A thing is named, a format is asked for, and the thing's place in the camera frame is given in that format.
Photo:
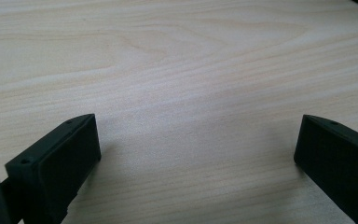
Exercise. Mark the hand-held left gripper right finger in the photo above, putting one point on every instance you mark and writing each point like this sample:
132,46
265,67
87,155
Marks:
338,161

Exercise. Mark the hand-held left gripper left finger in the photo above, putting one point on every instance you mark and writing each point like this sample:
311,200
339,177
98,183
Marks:
56,168

